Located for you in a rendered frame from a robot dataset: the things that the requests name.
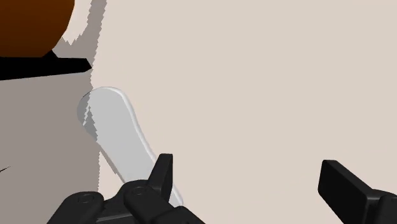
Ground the black flat slab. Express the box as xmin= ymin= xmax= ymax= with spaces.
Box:
xmin=0 ymin=50 xmax=92 ymax=81

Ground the brown round vessel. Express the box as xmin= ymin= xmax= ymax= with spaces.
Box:
xmin=0 ymin=0 xmax=76 ymax=59

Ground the grey flat spatula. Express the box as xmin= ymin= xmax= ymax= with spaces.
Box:
xmin=76 ymin=87 xmax=185 ymax=208

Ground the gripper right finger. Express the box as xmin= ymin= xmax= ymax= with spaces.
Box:
xmin=317 ymin=159 xmax=397 ymax=224

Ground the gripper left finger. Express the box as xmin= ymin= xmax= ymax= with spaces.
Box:
xmin=46 ymin=153 xmax=187 ymax=224

